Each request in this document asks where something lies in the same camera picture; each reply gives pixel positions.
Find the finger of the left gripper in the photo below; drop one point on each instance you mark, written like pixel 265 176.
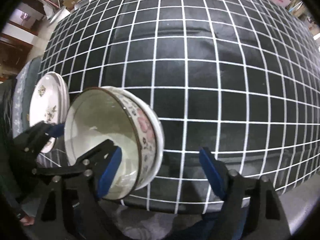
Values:
pixel 57 130

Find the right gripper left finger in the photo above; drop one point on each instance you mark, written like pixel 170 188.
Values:
pixel 69 207

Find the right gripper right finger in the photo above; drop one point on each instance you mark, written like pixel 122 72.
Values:
pixel 251 207

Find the floral white plate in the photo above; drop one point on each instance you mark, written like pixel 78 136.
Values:
pixel 45 102

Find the pink petal white plate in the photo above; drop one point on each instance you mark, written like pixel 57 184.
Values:
pixel 65 100

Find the white bowl red pattern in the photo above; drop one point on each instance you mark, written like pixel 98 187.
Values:
pixel 150 132

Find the black garment on chair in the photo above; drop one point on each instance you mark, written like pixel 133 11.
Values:
pixel 7 93

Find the grey embroidered chair cover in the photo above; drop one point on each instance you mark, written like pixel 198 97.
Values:
pixel 25 84

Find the white grey bucket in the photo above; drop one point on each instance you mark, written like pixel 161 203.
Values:
pixel 60 15

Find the black white checked tablecloth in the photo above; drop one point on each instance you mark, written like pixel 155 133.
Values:
pixel 240 77

